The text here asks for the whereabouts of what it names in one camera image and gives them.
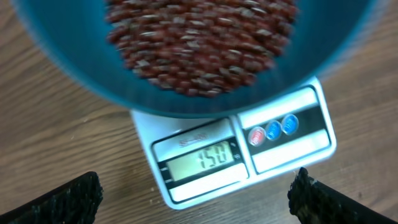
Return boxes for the red beans in bowl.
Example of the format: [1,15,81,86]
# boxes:
[106,0,299,97]

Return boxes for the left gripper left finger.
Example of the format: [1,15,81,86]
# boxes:
[1,171,103,224]

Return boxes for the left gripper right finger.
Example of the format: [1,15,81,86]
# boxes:
[287,167,397,224]

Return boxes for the teal blue bowl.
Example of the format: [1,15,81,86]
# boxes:
[14,0,379,118]

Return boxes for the white digital kitchen scale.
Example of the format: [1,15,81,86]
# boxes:
[131,78,336,210]

